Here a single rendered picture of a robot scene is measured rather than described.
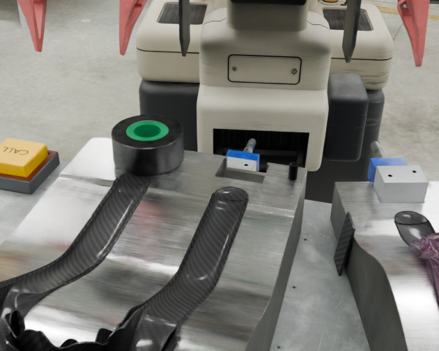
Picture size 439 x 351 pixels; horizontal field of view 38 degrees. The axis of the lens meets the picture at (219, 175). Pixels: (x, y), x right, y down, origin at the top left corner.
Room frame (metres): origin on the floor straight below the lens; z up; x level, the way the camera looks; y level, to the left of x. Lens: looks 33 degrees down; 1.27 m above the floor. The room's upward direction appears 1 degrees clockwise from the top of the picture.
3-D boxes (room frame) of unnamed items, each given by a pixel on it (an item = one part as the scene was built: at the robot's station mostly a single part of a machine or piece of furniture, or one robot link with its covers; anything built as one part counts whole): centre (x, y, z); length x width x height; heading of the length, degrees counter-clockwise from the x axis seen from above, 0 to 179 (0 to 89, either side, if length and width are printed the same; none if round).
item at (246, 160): (0.72, -0.03, 0.83); 0.13 x 0.05 x 0.05; 165
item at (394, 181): (0.66, -0.20, 0.86); 0.13 x 0.05 x 0.05; 3
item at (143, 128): (0.63, 0.08, 0.91); 0.08 x 0.08 x 0.04
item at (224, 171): (0.60, -0.03, 0.87); 0.05 x 0.05 x 0.04; 76
